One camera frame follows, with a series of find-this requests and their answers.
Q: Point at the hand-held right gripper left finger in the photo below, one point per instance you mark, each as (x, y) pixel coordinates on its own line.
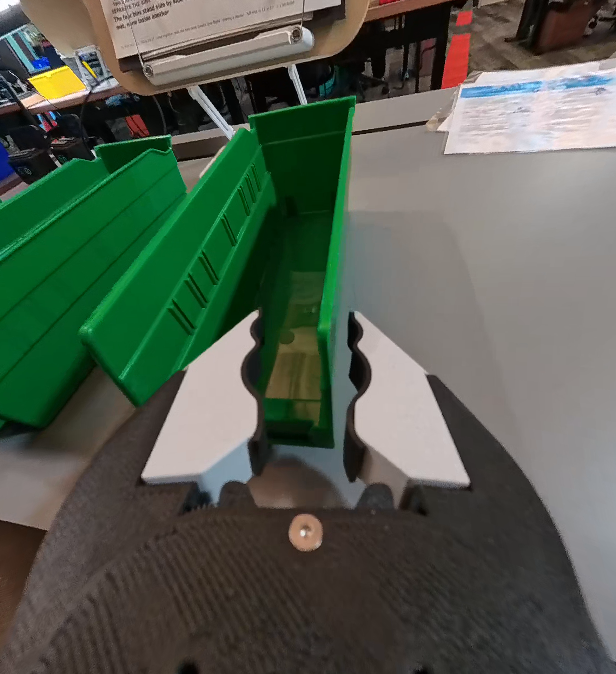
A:
(202, 421)

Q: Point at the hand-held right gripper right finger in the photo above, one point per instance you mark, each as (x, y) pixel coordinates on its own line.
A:
(408, 426)

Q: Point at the grey desk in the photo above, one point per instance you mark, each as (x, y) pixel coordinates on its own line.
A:
(497, 316)

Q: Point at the white blue paper sheet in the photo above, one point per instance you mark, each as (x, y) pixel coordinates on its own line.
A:
(539, 116)

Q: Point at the large yellow bin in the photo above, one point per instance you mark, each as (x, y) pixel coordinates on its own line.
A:
(58, 81)

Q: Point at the orange traffic cone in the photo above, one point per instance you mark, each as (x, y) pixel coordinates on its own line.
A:
(455, 58)

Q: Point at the clear acrylic sign holder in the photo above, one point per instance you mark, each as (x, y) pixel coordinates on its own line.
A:
(87, 66)

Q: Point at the wooden document stand white base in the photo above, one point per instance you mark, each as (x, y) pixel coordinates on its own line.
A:
(344, 26)

